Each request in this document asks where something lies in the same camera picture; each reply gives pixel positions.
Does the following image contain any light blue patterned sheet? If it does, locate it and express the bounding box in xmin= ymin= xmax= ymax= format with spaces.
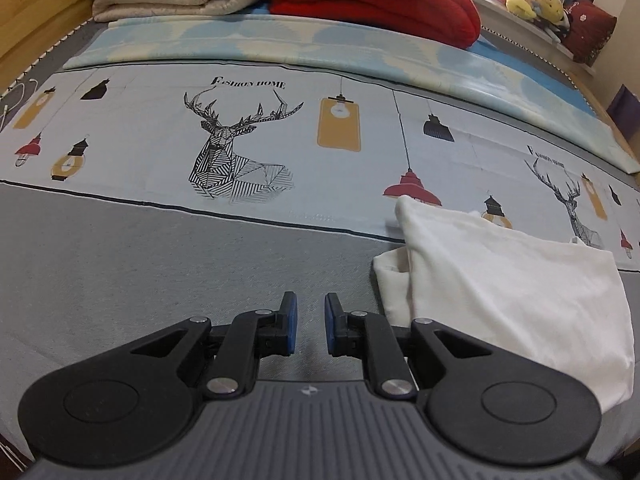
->
xmin=64 ymin=14 xmax=633 ymax=173

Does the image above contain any wooden bed frame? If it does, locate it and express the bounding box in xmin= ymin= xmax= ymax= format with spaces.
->
xmin=0 ymin=0 xmax=640 ymax=161

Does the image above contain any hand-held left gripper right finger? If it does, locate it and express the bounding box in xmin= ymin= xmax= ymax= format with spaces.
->
xmin=324 ymin=291 xmax=502 ymax=402

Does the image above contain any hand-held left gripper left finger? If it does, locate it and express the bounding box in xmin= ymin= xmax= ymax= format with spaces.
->
xmin=114 ymin=291 xmax=299 ymax=401

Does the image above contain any white window sill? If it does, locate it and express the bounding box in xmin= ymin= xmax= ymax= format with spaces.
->
xmin=460 ymin=0 xmax=596 ymax=78

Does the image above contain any purple paper bag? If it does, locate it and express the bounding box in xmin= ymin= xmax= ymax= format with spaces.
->
xmin=607 ymin=84 xmax=640 ymax=133

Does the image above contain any white long-sleeve shirt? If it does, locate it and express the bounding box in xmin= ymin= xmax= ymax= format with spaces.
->
xmin=372 ymin=196 xmax=635 ymax=413

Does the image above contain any dark red cushion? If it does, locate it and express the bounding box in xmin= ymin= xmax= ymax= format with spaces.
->
xmin=562 ymin=0 xmax=618 ymax=65

